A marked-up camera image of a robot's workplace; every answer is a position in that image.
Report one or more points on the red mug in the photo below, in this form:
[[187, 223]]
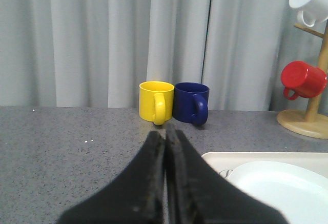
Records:
[[302, 79]]

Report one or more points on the dark blue mug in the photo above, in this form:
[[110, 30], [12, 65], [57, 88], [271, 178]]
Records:
[[191, 103]]

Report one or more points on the yellow mug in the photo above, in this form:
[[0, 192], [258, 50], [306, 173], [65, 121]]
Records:
[[156, 101]]

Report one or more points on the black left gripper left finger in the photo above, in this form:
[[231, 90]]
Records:
[[134, 196]]

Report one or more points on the grey curtain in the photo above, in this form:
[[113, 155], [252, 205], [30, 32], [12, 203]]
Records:
[[95, 53]]

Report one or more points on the white round plate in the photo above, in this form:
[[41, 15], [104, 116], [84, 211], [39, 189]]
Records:
[[299, 194]]

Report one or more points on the white mug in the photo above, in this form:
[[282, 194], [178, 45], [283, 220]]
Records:
[[310, 12]]

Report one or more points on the wooden mug tree stand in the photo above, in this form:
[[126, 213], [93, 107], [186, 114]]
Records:
[[309, 122]]

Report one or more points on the cream rabbit serving tray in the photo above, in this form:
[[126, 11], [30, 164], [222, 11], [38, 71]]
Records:
[[230, 160]]

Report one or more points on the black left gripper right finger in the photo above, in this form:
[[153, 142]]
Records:
[[197, 194]]

